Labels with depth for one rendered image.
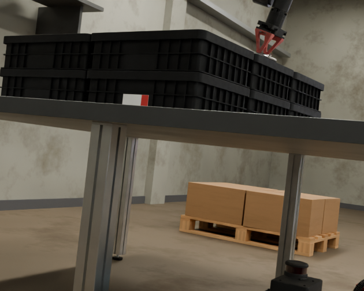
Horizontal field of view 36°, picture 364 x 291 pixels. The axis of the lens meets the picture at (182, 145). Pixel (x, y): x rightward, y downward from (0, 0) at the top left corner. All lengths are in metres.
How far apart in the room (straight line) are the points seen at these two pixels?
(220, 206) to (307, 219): 0.67
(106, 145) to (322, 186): 8.25
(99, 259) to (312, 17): 8.78
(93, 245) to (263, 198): 2.83
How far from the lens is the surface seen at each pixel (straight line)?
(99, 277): 1.33
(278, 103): 1.87
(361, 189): 9.30
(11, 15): 4.59
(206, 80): 1.47
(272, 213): 4.03
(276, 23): 1.91
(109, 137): 1.29
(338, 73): 9.54
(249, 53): 1.67
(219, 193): 4.21
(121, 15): 5.69
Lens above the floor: 0.61
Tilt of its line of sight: 1 degrees up
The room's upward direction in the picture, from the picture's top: 6 degrees clockwise
